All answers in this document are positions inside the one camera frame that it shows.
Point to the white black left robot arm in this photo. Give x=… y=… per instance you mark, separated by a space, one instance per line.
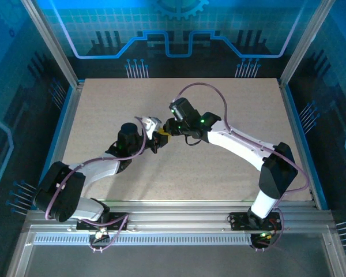
x=103 y=170

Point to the arm base electronics with LEDs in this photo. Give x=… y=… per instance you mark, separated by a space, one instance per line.
x=263 y=235
x=99 y=235

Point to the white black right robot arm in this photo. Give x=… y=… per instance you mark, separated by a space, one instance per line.
x=236 y=144

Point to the aluminium side rail blue edge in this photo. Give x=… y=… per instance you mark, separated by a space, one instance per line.
x=63 y=144
x=300 y=144

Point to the aluminium mounting rail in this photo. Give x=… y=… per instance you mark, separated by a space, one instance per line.
x=176 y=219

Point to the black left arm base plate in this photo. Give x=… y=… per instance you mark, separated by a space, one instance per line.
x=119 y=216

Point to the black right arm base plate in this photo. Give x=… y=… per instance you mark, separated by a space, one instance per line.
x=237 y=221

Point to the aluminium frame post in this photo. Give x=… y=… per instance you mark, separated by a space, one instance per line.
x=52 y=43
x=305 y=43

